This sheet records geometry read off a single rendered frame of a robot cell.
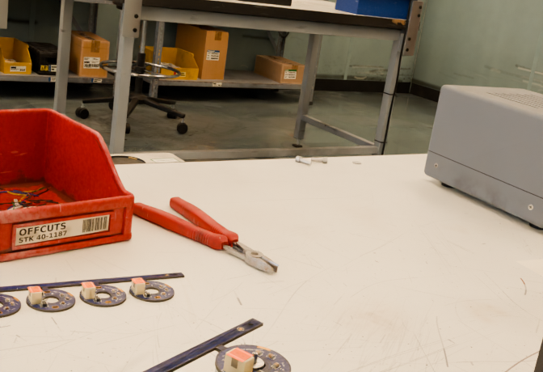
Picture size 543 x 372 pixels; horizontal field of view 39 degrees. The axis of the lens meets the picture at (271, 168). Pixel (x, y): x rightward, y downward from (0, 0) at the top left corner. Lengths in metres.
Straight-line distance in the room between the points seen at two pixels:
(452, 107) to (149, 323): 0.42
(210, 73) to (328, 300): 4.41
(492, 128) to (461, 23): 5.49
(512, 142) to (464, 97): 0.07
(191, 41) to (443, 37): 2.24
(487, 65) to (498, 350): 5.57
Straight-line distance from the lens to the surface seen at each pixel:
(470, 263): 0.57
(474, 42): 6.09
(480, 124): 0.72
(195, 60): 4.88
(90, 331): 0.40
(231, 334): 0.28
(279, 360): 0.26
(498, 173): 0.70
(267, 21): 3.01
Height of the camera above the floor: 0.94
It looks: 15 degrees down
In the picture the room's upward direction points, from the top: 9 degrees clockwise
